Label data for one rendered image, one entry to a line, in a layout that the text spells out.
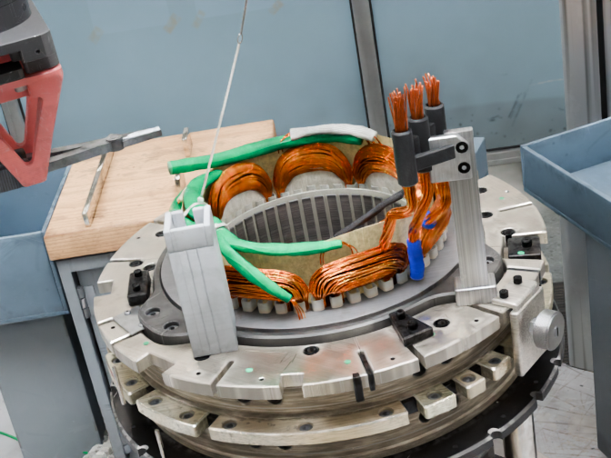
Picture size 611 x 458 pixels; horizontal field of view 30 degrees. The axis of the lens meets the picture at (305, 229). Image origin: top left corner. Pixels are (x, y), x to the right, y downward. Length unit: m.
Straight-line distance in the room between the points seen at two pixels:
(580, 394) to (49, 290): 0.52
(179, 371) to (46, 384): 0.42
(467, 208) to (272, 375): 0.15
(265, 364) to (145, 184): 0.39
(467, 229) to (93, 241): 0.40
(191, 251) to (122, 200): 0.36
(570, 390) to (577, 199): 0.29
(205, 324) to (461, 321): 0.16
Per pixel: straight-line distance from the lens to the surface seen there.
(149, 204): 1.01
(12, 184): 0.72
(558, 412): 1.15
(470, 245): 0.70
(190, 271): 0.68
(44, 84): 0.68
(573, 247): 1.25
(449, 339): 0.69
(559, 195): 0.96
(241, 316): 0.73
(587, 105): 1.18
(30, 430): 1.15
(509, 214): 0.82
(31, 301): 1.04
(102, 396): 1.08
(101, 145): 0.73
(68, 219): 1.02
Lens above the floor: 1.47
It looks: 27 degrees down
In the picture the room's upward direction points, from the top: 10 degrees counter-clockwise
